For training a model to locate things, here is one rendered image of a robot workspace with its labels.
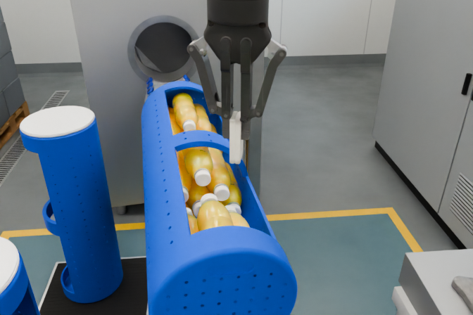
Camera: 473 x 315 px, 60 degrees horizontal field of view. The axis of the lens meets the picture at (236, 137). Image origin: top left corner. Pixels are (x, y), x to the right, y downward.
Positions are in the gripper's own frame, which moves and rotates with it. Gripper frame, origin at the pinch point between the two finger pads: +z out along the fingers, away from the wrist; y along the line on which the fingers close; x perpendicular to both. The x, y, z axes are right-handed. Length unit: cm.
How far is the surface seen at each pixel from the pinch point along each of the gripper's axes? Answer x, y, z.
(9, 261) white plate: -10, 54, 43
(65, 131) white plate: -74, 77, 43
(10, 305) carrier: -3, 50, 48
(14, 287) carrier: -5, 51, 45
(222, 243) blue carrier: -2.7, 2.8, 22.6
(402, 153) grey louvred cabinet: -227, -87, 123
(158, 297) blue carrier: 3.4, 13.0, 31.1
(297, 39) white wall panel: -489, -1, 110
